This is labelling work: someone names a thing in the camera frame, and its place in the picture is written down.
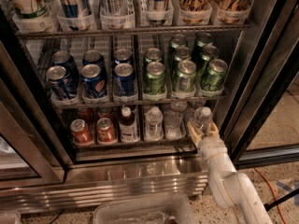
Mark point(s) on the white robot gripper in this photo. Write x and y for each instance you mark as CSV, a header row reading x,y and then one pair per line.
x,y
212,146

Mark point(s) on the clear water bottle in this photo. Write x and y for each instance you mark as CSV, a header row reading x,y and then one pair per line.
x,y
174,118
153,122
202,118

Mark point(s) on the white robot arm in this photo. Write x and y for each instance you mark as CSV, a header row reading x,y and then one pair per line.
x,y
228,187

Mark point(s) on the fridge glass door right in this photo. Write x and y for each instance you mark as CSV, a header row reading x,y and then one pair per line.
x,y
257,117

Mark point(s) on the fridge glass door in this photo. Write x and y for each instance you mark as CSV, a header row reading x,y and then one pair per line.
x,y
30,126
257,117

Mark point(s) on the brown drink bottle white label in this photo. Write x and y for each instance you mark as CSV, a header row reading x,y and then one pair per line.
x,y
128,127

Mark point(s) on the stainless steel fridge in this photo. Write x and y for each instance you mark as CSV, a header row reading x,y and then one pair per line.
x,y
102,174

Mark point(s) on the fridge glass door left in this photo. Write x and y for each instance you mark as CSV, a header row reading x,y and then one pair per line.
x,y
30,126

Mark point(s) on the green soda can front right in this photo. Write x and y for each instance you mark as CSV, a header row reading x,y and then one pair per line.
x,y
214,75

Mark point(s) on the green soda can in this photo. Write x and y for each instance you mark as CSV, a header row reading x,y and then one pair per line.
x,y
181,54
214,75
184,76
201,40
152,55
154,78
207,54
177,40

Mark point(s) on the green soda can front middle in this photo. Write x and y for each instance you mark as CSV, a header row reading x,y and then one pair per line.
x,y
184,76

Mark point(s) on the green soda can front left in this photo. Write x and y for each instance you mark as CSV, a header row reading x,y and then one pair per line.
x,y
154,78

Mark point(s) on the clear plastic bin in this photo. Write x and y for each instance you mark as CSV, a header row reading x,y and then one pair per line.
x,y
151,209

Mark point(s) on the green soda can back right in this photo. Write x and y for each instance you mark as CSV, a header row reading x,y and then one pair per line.
x,y
201,40

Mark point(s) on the green soda can rear left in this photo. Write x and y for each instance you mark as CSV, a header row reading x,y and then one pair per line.
x,y
152,55

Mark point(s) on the blue pepsi can front right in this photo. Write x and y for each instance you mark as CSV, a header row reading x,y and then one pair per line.
x,y
124,80

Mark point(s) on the blue pepsi can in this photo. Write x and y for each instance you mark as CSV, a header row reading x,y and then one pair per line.
x,y
124,80
61,83
63,58
94,81
93,57
123,56

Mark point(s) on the black tripod leg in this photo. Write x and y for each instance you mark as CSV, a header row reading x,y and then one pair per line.
x,y
269,206

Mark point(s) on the green soda can back middle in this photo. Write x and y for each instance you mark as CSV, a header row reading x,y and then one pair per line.
x,y
177,40

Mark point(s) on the red soda can right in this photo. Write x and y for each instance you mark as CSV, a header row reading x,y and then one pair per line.
x,y
105,131

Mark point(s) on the red soda can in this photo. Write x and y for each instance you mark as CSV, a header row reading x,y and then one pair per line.
x,y
82,136
105,131

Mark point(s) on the blue pepsi can rear right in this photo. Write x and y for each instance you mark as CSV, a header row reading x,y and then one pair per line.
x,y
123,56

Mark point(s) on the blue pepsi can front middle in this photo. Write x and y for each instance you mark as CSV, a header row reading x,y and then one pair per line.
x,y
94,81

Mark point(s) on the red soda can left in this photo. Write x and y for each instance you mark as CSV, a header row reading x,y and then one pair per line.
x,y
82,136

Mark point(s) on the blue pepsi can rear middle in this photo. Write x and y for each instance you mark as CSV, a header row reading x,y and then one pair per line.
x,y
93,57

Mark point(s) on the blue pepsi can front left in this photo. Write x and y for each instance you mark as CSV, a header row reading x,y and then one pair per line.
x,y
61,83

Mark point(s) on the blue pepsi can rear left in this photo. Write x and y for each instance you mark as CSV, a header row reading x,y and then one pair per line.
x,y
63,58

